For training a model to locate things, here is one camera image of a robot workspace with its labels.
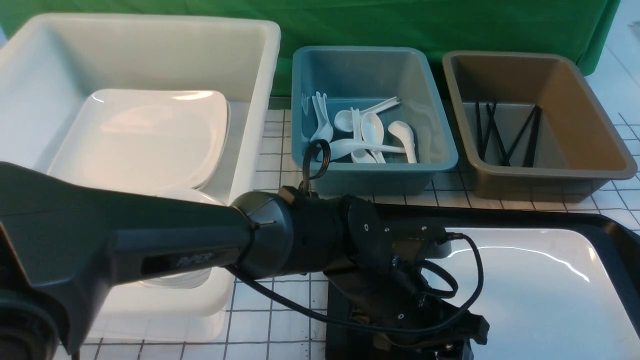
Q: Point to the large white square plate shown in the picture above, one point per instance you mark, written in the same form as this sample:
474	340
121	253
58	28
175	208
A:
549	294

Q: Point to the white spoon long diagonal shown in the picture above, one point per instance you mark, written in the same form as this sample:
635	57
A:
343	147

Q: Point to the green cloth backdrop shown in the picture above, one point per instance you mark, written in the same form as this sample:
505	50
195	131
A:
574	29

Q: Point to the white spoon far left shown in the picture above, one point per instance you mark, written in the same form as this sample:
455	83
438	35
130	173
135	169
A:
325	130

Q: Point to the stacked white bowls in tub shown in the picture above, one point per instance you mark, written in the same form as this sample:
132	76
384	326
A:
187	280

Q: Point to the brown plastic bin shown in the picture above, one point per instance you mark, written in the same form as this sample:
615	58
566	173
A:
578	149

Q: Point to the white soup spoon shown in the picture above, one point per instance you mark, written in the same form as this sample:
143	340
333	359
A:
405	134

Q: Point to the white small bowl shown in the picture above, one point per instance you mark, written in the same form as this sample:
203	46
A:
190	195

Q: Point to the teal plastic bin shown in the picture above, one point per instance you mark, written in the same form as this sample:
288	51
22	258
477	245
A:
359	78

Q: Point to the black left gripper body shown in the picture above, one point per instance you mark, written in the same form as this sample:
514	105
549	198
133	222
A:
398	297

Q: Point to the large white plastic tub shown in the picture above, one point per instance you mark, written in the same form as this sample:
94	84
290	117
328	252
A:
57	60

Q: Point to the black chopstick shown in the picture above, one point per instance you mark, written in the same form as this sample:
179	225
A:
510	152
531	145
481	149
491	110

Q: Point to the black serving tray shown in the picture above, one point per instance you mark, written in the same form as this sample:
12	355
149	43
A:
621	244

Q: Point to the stacked white plates in tub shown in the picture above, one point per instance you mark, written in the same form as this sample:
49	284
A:
144	141

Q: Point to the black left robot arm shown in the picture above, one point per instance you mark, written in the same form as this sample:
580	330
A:
64	247

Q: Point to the white spoon centre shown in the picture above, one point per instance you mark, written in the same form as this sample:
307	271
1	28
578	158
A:
372	128

